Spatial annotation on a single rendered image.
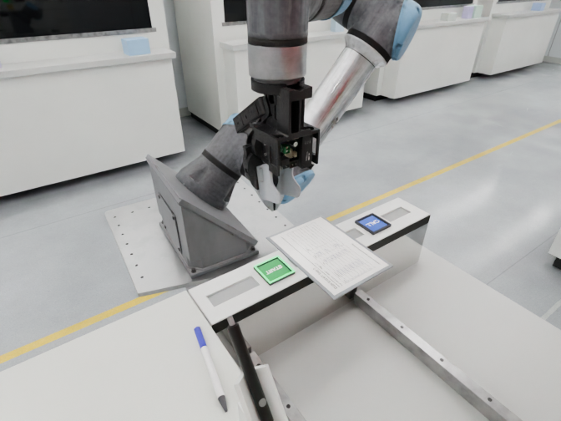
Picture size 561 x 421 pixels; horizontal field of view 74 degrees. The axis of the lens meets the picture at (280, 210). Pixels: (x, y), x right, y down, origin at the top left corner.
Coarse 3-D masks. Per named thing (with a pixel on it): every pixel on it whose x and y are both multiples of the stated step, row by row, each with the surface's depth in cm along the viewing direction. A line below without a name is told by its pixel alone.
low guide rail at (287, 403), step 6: (252, 354) 67; (252, 360) 66; (258, 360) 66; (276, 384) 62; (282, 390) 61; (282, 396) 60; (282, 402) 59; (288, 402) 59; (288, 408) 58; (294, 408) 58; (288, 414) 58; (294, 414) 58; (300, 414) 58; (288, 420) 58; (294, 420) 57; (300, 420) 57
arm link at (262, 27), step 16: (256, 0) 42; (272, 0) 41; (288, 0) 41; (304, 0) 42; (320, 0) 45; (256, 16) 43; (272, 16) 42; (288, 16) 42; (304, 16) 43; (256, 32) 43; (272, 32) 43; (288, 32) 43; (304, 32) 44
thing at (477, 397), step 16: (368, 304) 77; (384, 320) 74; (400, 336) 71; (416, 336) 70; (416, 352) 69; (432, 352) 67; (432, 368) 67; (448, 368) 64; (448, 384) 65; (464, 384) 62; (480, 400) 60; (496, 400) 59; (496, 416) 58; (512, 416) 57
